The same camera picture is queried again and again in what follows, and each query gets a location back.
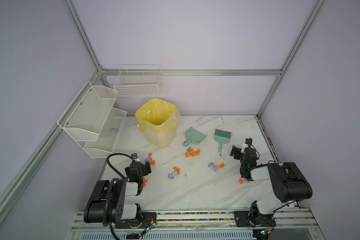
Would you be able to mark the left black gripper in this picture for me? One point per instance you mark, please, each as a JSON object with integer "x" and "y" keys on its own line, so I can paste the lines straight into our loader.
{"x": 144, "y": 169}

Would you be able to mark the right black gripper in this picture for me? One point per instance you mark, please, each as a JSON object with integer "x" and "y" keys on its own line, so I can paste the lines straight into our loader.
{"x": 238, "y": 151}

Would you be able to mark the green hand brush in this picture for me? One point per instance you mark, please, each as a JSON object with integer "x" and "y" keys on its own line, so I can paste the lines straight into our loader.
{"x": 222, "y": 137}

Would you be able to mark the green plastic dustpan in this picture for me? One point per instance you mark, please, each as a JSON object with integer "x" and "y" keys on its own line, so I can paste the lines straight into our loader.
{"x": 193, "y": 136}

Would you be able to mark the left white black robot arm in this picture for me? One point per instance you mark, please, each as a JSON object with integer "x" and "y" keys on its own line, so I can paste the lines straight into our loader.
{"x": 107, "y": 205}

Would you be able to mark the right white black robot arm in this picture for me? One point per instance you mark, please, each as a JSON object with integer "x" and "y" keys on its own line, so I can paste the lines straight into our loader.
{"x": 288, "y": 186}

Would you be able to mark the orange purple scrap right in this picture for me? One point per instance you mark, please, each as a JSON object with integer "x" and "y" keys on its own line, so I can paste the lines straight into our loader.
{"x": 242, "y": 181}

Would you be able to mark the purple orange scrap pair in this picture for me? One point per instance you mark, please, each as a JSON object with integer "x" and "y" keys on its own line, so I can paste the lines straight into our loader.
{"x": 215, "y": 167}

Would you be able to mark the purple white orange scrap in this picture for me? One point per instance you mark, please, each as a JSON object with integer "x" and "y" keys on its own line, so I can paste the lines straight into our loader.
{"x": 175, "y": 173}

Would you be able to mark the orange scrap cluster centre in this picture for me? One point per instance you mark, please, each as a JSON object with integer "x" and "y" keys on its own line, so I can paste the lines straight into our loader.
{"x": 192, "y": 153}

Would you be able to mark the bin with yellow bag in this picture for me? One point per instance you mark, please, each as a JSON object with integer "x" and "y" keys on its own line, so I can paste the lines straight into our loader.
{"x": 158, "y": 120}

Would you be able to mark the white mesh two-tier shelf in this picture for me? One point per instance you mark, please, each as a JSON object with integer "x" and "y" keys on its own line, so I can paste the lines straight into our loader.
{"x": 89, "y": 119}

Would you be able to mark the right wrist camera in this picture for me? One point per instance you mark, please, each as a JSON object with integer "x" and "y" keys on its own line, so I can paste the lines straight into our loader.
{"x": 247, "y": 144}

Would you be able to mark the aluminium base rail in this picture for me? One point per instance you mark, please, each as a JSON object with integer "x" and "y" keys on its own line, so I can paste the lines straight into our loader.
{"x": 286, "y": 224}

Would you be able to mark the white wire basket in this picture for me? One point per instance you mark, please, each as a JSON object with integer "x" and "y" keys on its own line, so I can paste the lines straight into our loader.
{"x": 138, "y": 80}

